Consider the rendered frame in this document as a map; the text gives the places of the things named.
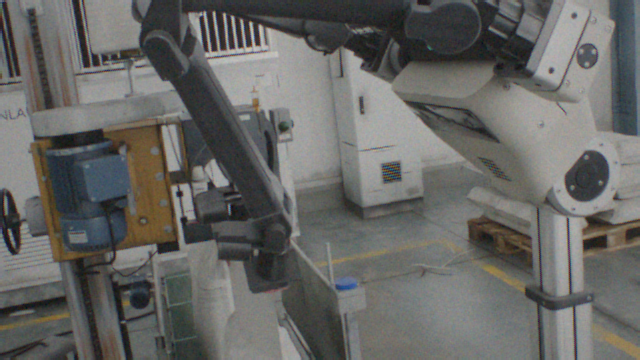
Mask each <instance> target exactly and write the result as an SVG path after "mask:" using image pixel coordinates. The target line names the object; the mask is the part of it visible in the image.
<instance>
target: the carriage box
mask: <svg viewBox="0 0 640 360"><path fill-rule="evenodd" d="M103 132H104V137H103V138H110V139H111V140H112V146H110V152H116V151H119V149H118V148H119V142H120V141H125V146H129V145H131V147H132V152H133V158H134V163H136V167H135V170H137V175H138V181H139V186H140V196H139V202H135V203H137V215H134V216H130V212H129V207H124V211H125V217H126V224H127V235H126V237H125V239H124V241H123V242H121V243H120V244H118V245H117V246H115V247H116V251H120V250H125V249H132V248H137V247H143V246H148V245H154V244H159V243H164V242H170V241H175V240H180V237H179V231H178V224H177V218H176V212H175V206H174V200H173V194H172V188H171V186H170V184H171V180H170V174H169V168H168V162H167V156H166V150H165V143H164V137H163V131H162V126H161V123H160V121H159V119H158V117H156V118H150V119H144V120H139V121H134V122H129V123H123V124H118V125H113V126H109V127H104V128H103ZM29 145H30V147H28V148H27V149H28V153H29V154H31V155H32V160H33V164H34V169H35V174H36V179H37V184H38V189H39V194H40V199H41V204H42V209H43V213H44V218H45V223H46V228H47V232H48V237H49V243H50V248H51V253H52V257H53V262H54V263H56V262H61V261H65V260H71V259H76V258H82V257H87V256H93V255H98V254H103V253H109V252H112V248H109V249H106V250H102V251H97V252H90V253H77V252H72V253H67V254H65V252H64V248H63V243H62V239H61V236H63V235H62V230H61V226H60V222H59V217H60V216H61V215H63V213H60V212H58V211H57V207H56V203H55V198H54V193H53V188H52V182H51V178H50V173H49V168H48V163H47V158H46V154H45V151H46V149H48V148H50V147H53V146H52V145H51V140H47V141H40V142H33V143H30V144H29Z"/></svg>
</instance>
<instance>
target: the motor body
mask: <svg viewBox="0 0 640 360"><path fill-rule="evenodd" d="M110 146H112V140H111V139H110V138H102V139H99V140H95V141H92V142H90V143H85V144H80V145H72V146H62V147H54V146H53V147H50V148H48V149H46V154H47V156H48V157H47V162H48V167H49V172H50V177H51V182H52V188H53V193H54V198H55V203H56V207H57V211H58V212H60V213H63V215H61V216H60V217H59V222H60V226H61V230H62V235H63V240H64V243H65V245H66V246H67V247H68V248H69V249H70V250H71V251H73V252H77V253H90V252H97V251H102V250H106V249H109V248H112V244H111V238H110V232H109V226H108V221H107V217H106V214H105V210H104V208H103V207H102V206H101V204H100V202H96V203H89V202H88V201H87V200H85V199H82V198H80V197H79V196H78V191H77V185H76V180H75V175H74V170H73V163H74V162H76V161H80V160H85V159H90V158H95V157H100V156H105V155H109V154H111V152H110ZM109 210H110V218H111V223H112V228H113V234H114V240H115V246H117V245H118V244H120V243H121V242H123V241H124V239H125V237H126V235H127V224H126V217H125V211H124V207H123V208H118V206H116V207H112V204H111V205H110V207H109Z"/></svg>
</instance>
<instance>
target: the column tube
mask: <svg viewBox="0 0 640 360"><path fill-rule="evenodd" d="M6 2H7V7H8V12H9V17H10V22H11V26H12V31H13V36H14V41H15V46H16V51H17V55H18V61H19V66H20V70H19V71H20V76H21V81H22V85H23V90H24V95H25V100H26V105H27V110H28V114H29V119H30V124H31V129H32V135H33V140H34V142H40V141H47V140H50V136H49V137H36V135H35V129H34V124H33V119H32V113H34V112H38V111H43V110H46V106H45V102H44V98H43V94H44V93H43V92H42V88H41V81H40V78H39V73H38V68H39V67H38V66H37V62H36V59H37V55H36V52H35V47H34V43H35V42H34V41H33V37H32V32H31V30H32V29H31V27H30V22H29V16H28V17H22V12H21V7H20V2H19V0H6ZM41 3H42V9H43V14H44V15H38V16H37V20H38V25H39V31H40V35H41V42H42V45H43V50H44V54H43V55H44V60H45V67H46V71H47V77H48V80H47V81H48V82H49V87H50V93H51V97H52V102H53V107H54V109H55V108H61V107H68V106H75V105H80V102H79V97H78V91H77V85H76V80H75V74H74V69H73V64H72V59H71V54H72V53H71V48H70V43H69V38H68V32H67V27H66V22H65V17H64V11H63V5H62V0H41ZM83 261H84V266H87V265H90V264H92V263H97V262H108V261H109V257H108V253H103V254H98V255H93V256H87V257H83ZM59 267H60V272H61V277H62V282H63V287H64V292H65V297H66V302H67V307H68V312H69V317H70V321H71V323H72V326H73V331H74V336H75V341H76V346H77V350H78V356H79V360H96V356H95V349H94V346H93V340H92V335H91V330H90V325H89V320H88V317H89V316H87V315H86V310H85V305H84V300H83V295H82V291H81V283H80V280H79V274H74V271H76V270H77V265H76V260H75V259H71V260H65V261H61V262H59ZM85 271H99V272H100V274H86V276H87V282H88V287H89V294H90V297H91V303H92V304H91V305H92V307H93V312H95V317H96V322H97V327H98V332H99V339H100V344H101V349H102V354H103V359H104V360H127V358H126V353H125V347H124V342H123V338H122V332H121V326H120V324H119V315H118V310H117V304H116V300H115V299H116V298H115V294H114V289H112V288H113V287H112V283H111V280H110V279H109V274H110V273H111V268H110V264H109V265H98V266H94V267H90V268H88V269H86V270H85Z"/></svg>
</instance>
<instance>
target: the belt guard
mask: <svg viewBox="0 0 640 360"><path fill-rule="evenodd" d="M149 94H150V95H144V96H138V97H131V98H126V97H122V98H125V99H121V100H118V98H116V99H114V100H108V101H101V102H95V103H88V104H81V105H75V106H68V107H61V108H55V109H49V110H43V111H38V112H34V113H32V119H33V124H34V129H35V135H36V137H49V136H53V135H60V134H68V133H75V132H82V131H88V130H93V129H99V128H104V127H109V126H113V125H118V124H123V123H129V122H134V121H139V120H144V119H149V118H154V117H159V116H164V115H169V114H174V113H179V112H183V111H186V108H185V106H184V105H183V103H182V101H181V99H180V98H179V96H178V94H177V92H176V91H174V90H173V91H162V92H155V93H149Z"/></svg>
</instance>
